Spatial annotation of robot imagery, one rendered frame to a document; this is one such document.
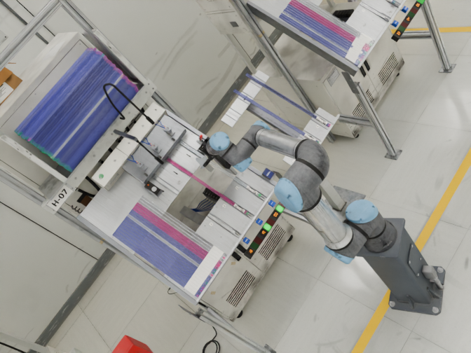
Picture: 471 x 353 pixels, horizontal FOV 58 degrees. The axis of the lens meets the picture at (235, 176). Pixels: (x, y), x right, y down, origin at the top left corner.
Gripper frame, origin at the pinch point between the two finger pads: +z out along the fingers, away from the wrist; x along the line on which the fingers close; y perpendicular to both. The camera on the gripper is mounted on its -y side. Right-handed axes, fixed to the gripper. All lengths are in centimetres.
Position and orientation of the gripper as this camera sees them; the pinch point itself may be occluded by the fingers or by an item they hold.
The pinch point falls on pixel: (211, 156)
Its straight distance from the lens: 205.3
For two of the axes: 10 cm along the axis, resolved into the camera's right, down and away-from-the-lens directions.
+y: -7.9, -6.0, -1.0
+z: -2.1, 1.1, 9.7
